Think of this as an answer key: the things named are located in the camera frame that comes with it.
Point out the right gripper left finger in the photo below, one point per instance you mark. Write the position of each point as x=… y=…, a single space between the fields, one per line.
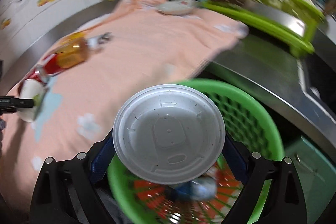
x=64 y=185

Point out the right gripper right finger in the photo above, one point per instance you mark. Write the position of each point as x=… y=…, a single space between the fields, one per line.
x=285 y=202

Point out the white paper cup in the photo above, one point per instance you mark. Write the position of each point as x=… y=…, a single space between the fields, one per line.
x=33 y=93

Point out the red cola can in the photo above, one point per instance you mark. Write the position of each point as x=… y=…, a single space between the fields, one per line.
x=42 y=72

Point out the amber tea bottle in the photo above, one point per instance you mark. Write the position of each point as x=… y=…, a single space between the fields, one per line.
x=75 y=52

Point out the blue silver drink can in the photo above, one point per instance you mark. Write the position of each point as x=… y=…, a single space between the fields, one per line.
x=199 y=189

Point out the yellow plastic wrapper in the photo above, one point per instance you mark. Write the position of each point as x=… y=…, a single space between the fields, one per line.
x=71 y=37

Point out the white plastic lid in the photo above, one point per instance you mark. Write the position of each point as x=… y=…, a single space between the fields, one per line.
x=168 y=134

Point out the black cigarette box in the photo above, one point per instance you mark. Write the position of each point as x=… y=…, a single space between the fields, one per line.
x=103 y=38

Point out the green mesh trash basket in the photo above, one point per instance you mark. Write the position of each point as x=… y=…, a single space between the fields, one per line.
x=244 y=119

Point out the green cabinet drawer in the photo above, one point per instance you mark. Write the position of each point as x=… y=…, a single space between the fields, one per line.
x=316 y=174

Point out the red plastic stool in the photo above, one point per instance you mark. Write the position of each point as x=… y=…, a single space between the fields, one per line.
x=161 y=204

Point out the peach pink towel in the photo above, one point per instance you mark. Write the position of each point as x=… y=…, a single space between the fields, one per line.
x=79 y=108

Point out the lime green dish rack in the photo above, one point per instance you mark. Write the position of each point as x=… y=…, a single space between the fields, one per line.
x=304 y=10

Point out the white ceramic plate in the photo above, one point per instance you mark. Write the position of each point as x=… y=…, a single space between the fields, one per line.
x=177 y=7

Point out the cleaver with wooden handle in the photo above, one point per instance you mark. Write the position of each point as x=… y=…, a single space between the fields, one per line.
x=284 y=19

